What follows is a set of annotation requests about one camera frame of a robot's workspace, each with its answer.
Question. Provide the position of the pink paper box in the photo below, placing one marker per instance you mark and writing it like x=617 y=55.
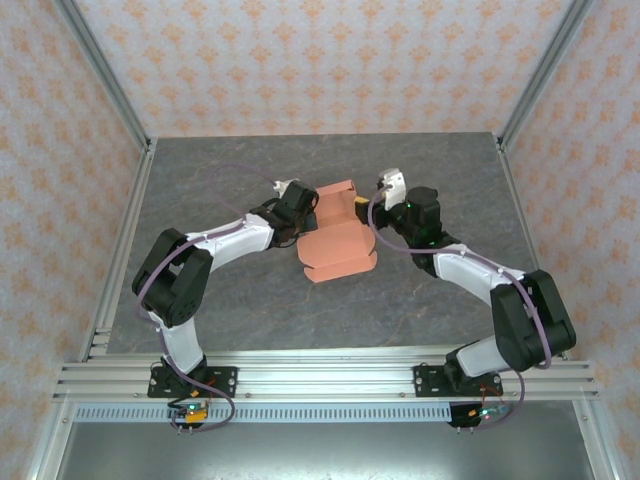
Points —
x=335 y=250

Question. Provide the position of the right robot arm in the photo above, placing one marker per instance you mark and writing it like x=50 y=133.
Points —
x=525 y=320

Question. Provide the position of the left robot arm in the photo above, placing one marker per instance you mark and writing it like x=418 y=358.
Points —
x=175 y=290

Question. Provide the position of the grey metal sheet panel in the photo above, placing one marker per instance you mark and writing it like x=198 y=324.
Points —
x=325 y=452

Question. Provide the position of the aluminium table side rail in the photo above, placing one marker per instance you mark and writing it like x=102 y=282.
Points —
x=520 y=210
x=122 y=240

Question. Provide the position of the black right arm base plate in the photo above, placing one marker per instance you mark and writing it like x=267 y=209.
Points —
x=425 y=380

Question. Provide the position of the aluminium mounting rail beam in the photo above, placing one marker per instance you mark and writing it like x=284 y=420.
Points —
x=325 y=375

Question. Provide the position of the aluminium corner post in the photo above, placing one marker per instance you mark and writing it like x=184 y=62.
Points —
x=542 y=75
x=107 y=80

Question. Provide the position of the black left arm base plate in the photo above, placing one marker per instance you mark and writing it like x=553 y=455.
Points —
x=225 y=380

